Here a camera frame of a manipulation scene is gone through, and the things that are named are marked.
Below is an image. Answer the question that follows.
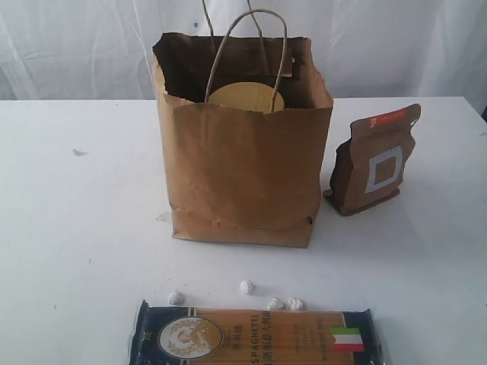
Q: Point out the brown paper bag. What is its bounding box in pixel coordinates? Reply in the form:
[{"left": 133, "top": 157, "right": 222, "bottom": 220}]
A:
[{"left": 152, "top": 33, "right": 333, "bottom": 248}]

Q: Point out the clear jar with gold lid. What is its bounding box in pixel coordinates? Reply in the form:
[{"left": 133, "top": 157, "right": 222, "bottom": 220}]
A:
[{"left": 208, "top": 82, "right": 285, "bottom": 113}]

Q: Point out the brown stand-up pouch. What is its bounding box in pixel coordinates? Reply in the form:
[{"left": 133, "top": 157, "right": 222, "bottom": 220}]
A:
[{"left": 323, "top": 103, "right": 422, "bottom": 216}]

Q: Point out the spaghetti package dark blue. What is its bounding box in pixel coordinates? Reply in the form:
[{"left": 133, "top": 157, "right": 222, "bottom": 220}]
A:
[{"left": 129, "top": 301, "right": 385, "bottom": 365}]

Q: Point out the clear tape piece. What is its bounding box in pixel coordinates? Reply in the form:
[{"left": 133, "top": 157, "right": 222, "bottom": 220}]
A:
[{"left": 156, "top": 212, "right": 172, "bottom": 224}]

